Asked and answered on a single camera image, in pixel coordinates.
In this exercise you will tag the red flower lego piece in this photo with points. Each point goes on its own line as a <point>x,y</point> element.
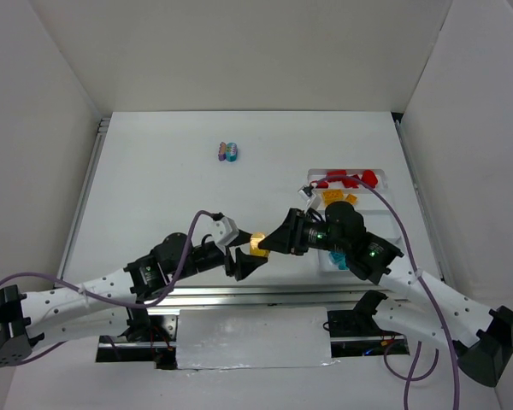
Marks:
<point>370,178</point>

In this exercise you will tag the red curved lego brick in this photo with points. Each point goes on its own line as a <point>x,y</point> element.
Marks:
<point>351,182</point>

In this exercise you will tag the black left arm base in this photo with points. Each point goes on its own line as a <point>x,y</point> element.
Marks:
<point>149,339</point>

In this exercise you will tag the yellow studded brick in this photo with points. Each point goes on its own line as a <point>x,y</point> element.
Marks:
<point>330,196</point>

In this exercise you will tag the white sorting tray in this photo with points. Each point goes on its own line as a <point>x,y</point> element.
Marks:
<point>378,219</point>

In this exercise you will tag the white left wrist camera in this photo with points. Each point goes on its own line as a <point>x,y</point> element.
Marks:
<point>223,231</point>

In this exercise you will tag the small yellow lego brick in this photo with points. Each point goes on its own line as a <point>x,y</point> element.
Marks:
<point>351,199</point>

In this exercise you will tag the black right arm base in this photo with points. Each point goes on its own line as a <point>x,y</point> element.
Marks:
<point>353,334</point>

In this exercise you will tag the yellow round lego piece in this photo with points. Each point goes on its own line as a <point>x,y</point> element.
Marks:
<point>254,243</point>

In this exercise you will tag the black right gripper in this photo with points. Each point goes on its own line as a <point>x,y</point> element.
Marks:
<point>294,232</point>

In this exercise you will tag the pastel flower lego stack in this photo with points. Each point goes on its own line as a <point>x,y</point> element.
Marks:
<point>228,152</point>

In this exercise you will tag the teal studded lego brick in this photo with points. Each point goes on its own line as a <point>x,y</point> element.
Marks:
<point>337,258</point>

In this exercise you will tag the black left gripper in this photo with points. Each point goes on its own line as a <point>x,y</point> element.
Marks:
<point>229,259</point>

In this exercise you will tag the red studded lego brick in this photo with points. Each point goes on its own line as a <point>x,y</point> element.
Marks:
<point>336,175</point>

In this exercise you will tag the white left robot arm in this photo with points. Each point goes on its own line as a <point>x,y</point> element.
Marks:
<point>33,323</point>

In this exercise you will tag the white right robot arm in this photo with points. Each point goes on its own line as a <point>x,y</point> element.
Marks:
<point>408,300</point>

